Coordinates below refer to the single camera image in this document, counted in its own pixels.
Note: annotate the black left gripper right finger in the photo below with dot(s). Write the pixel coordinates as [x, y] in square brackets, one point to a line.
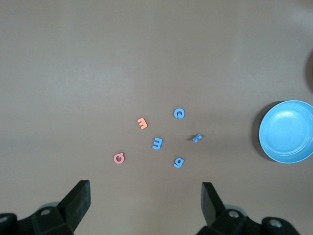
[212, 205]

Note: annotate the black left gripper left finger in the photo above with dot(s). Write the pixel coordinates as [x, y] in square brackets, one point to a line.
[73, 203]

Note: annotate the blue foam lowercase g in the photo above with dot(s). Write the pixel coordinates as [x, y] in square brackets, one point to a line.
[178, 165]

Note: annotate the blue foam letter X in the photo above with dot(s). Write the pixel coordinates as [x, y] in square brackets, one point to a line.
[196, 138]

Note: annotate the blue foam letter E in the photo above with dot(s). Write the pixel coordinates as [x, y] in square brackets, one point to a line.
[157, 143]

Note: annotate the blue foam letter C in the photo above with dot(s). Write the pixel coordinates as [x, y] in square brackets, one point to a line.
[175, 113]

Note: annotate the pink foam letter Q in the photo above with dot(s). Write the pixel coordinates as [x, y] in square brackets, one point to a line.
[115, 159]

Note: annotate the blue plate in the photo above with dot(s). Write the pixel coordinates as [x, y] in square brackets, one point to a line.
[286, 132]

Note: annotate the orange foam letter E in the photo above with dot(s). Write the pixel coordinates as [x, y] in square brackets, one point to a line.
[142, 123]

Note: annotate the brown table cover mat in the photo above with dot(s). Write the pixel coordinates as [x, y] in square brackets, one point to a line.
[73, 73]

